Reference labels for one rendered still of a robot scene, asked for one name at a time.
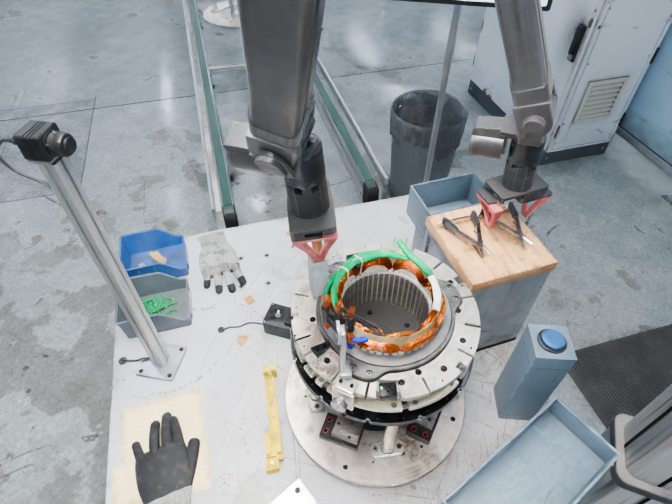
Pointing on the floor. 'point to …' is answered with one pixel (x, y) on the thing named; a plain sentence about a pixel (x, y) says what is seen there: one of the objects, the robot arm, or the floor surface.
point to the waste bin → (415, 164)
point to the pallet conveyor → (215, 170)
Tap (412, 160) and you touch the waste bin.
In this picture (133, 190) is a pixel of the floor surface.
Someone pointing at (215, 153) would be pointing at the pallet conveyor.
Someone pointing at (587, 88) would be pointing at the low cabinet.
